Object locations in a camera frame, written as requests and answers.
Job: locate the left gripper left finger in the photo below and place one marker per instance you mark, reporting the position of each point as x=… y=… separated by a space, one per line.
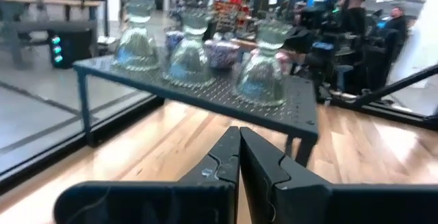
x=222 y=162

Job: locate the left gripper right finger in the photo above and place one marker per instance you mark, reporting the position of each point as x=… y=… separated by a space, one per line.
x=263 y=169

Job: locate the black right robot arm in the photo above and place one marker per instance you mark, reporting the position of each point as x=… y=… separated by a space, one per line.
x=321 y=70

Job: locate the black perforated metal shelf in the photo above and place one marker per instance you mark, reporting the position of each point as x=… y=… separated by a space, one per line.
x=222 y=97

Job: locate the person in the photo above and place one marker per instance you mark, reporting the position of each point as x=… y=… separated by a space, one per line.
x=397 y=25
x=354 y=18

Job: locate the colourful stocked shelves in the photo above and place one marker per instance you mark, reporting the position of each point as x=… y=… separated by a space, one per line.
x=232 y=8

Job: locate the black computer tower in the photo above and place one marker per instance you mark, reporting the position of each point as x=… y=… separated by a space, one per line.
x=78 y=47

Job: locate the wooden top workbench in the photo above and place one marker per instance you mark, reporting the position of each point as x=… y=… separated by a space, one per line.
x=51 y=0

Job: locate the black aluminium table frame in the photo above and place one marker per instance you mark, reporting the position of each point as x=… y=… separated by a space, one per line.
x=34 y=165

